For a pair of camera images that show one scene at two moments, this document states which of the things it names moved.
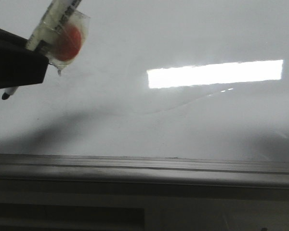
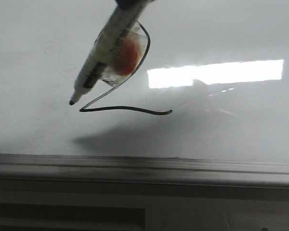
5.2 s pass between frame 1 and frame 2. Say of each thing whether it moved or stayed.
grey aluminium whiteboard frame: stayed
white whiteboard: stayed
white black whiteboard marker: moved
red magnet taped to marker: moved
